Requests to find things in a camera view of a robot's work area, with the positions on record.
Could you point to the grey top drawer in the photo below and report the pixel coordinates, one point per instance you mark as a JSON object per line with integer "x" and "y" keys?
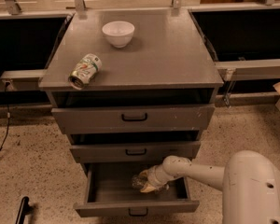
{"x": 133, "y": 119}

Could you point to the grey middle drawer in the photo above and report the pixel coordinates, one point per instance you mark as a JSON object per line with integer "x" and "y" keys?
{"x": 134, "y": 151}

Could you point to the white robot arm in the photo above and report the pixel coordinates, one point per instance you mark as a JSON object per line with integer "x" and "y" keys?
{"x": 249, "y": 182}

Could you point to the grey drawer cabinet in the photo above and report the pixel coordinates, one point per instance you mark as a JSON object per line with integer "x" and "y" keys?
{"x": 166, "y": 63}

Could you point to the black handle bar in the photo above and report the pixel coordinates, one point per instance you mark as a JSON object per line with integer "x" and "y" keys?
{"x": 24, "y": 210}

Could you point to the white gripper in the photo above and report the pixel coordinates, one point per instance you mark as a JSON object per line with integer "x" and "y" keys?
{"x": 154, "y": 175}

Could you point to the green white soda can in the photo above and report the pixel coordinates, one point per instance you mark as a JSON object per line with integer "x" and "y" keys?
{"x": 84, "y": 71}

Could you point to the clear plastic water bottle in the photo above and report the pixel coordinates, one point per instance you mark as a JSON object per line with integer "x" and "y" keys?
{"x": 138, "y": 183}

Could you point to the grey open bottom drawer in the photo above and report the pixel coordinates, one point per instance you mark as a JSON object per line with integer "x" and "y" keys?
{"x": 110, "y": 192}

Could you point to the white ceramic bowl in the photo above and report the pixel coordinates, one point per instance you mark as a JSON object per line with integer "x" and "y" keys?
{"x": 118, "y": 33}

